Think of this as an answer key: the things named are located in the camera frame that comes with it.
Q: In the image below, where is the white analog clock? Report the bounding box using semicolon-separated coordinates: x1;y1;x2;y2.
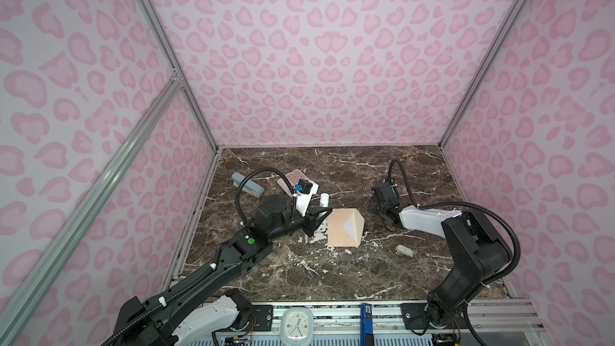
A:
280;307;314;346

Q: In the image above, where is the small beige eraser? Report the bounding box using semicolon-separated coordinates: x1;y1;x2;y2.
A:
395;244;414;258

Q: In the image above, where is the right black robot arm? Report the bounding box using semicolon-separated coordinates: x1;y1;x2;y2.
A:
369;160;521;335

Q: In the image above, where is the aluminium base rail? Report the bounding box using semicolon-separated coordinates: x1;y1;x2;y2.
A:
129;300;549;346

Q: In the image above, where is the peach paper envelope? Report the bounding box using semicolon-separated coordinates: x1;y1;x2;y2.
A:
326;208;365;248

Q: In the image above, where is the green bordered floral letter card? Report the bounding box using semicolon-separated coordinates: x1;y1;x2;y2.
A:
342;215;365;242

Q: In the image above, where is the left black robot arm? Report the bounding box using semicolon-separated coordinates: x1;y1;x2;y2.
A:
104;168;332;345

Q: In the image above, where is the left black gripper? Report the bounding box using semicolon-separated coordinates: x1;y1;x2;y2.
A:
268;200;332;244

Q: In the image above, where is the pink calculator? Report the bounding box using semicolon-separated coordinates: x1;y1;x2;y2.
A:
276;169;308;196

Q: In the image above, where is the grey blue stapler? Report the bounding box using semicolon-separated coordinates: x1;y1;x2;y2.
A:
232;172;264;198

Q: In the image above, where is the white glue stick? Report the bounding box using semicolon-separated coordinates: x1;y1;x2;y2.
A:
319;193;330;208

